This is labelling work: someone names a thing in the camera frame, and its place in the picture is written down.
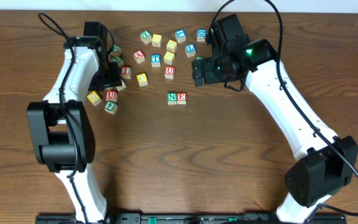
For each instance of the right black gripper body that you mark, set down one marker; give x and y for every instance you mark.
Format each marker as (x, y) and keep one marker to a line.
(199, 72)

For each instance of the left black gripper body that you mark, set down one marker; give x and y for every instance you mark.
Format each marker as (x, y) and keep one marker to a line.
(109, 78)

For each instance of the red u block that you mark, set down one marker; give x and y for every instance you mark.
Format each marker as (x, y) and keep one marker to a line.
(111, 96)
(169, 72)

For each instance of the red E block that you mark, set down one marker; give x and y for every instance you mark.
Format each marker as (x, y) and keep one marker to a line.
(181, 98)

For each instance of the green N block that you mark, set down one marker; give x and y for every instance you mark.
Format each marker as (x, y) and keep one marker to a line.
(172, 98)

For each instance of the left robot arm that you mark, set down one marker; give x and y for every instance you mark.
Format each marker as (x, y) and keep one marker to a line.
(61, 132)

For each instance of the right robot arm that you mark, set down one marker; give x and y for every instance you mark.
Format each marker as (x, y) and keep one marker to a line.
(323, 160)

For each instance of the plain wooden picture block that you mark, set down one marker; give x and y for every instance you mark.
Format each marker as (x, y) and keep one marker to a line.
(122, 87)

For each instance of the red I block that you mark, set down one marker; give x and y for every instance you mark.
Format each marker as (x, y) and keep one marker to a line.
(126, 72)

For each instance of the yellow block far left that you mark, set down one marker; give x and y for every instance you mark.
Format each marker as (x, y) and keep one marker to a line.
(95, 98)

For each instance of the blue L block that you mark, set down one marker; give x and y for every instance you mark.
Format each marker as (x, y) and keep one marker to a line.
(190, 50)

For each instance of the green 4 block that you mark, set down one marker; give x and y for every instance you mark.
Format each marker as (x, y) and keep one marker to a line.
(110, 107)

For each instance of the yellow O block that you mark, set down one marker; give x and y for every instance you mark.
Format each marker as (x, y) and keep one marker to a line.
(142, 79)

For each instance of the red A block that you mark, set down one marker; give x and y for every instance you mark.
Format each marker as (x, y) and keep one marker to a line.
(139, 56)

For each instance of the blue D block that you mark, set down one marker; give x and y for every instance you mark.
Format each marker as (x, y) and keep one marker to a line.
(201, 35)

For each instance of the yellow S block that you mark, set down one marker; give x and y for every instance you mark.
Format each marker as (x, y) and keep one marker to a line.
(169, 57)

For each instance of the yellow C block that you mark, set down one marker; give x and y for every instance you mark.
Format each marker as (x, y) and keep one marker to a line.
(172, 46)

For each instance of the blue block top row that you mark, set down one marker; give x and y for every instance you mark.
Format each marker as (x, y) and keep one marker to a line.
(180, 35)

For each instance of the blue T block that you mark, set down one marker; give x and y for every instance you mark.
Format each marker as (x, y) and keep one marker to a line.
(155, 60)

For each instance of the green Z block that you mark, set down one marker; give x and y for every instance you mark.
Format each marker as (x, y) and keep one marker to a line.
(146, 37)

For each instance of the yellow block top row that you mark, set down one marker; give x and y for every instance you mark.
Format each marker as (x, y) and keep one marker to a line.
(156, 40)

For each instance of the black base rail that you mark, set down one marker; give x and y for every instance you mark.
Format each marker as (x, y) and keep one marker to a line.
(135, 218)

